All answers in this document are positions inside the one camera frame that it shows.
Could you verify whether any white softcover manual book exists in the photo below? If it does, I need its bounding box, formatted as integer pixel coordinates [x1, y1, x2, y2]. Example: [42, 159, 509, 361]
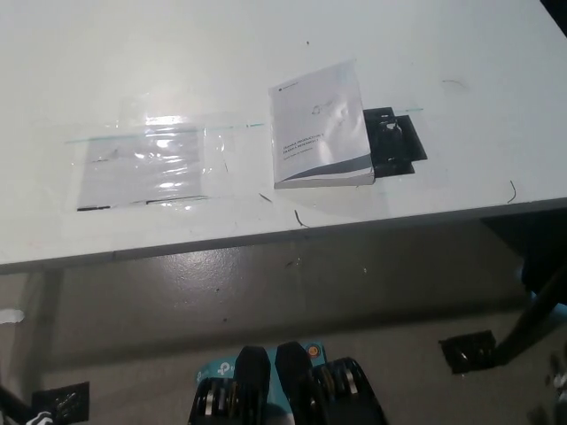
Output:
[268, 56, 377, 190]

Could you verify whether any laminated paper sheet clear plastic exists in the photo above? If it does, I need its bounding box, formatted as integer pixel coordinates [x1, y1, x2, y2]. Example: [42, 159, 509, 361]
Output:
[73, 95, 231, 213]

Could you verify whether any dark desk underframe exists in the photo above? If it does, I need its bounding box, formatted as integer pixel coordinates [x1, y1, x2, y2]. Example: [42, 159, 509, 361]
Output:
[480, 207, 567, 272]

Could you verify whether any robot torso black teal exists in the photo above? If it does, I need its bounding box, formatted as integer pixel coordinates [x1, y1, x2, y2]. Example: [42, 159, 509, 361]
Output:
[188, 340, 386, 425]

